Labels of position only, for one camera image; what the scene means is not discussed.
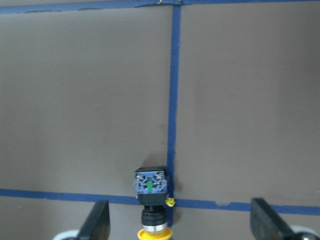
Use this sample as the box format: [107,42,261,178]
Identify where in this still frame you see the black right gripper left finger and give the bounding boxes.
[76,200,111,240]

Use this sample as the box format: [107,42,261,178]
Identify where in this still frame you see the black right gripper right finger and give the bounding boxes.
[249,197,296,240]

